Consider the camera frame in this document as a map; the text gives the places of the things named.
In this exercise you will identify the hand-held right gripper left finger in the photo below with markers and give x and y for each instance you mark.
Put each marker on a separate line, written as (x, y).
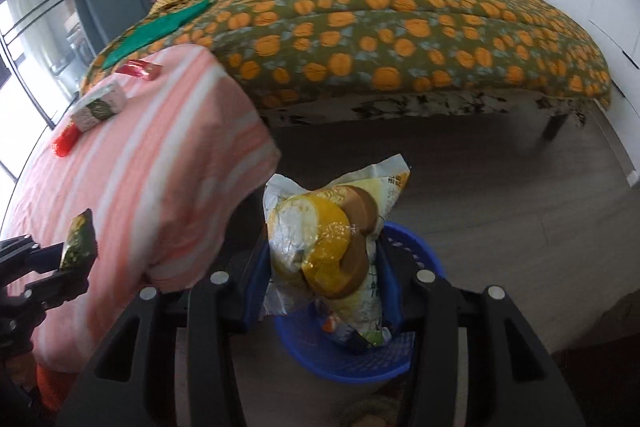
(257, 277)

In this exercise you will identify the red plastic wrapper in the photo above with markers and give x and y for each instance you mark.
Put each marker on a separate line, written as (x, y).
(140, 68)

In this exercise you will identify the green folded cloth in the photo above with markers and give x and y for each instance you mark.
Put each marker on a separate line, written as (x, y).
(160, 29)

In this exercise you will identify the blue plastic basket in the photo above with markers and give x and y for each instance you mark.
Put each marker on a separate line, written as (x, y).
(350, 364)

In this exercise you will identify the dark bed leg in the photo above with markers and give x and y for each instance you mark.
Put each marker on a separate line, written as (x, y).
(554, 127)

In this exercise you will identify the white and green milk carton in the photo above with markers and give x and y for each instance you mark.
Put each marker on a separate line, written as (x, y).
(97, 109)

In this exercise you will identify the white and yellow snack bag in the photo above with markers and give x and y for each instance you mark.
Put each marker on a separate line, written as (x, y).
(320, 232)

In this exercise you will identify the red snack packet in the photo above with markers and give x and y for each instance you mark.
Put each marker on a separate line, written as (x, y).
(65, 142)

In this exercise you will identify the bed with orange floral quilt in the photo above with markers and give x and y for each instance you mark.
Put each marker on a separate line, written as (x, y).
(400, 32)

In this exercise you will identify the green snack packet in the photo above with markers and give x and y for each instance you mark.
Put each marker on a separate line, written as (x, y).
(80, 239)

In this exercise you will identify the floral bed sheet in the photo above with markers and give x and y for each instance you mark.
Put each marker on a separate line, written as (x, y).
(400, 104)

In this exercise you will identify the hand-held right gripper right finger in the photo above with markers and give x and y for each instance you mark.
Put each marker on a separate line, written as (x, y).
(420, 307)

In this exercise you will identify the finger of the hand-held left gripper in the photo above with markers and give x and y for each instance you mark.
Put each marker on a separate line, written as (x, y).
(40, 257)
(62, 287)

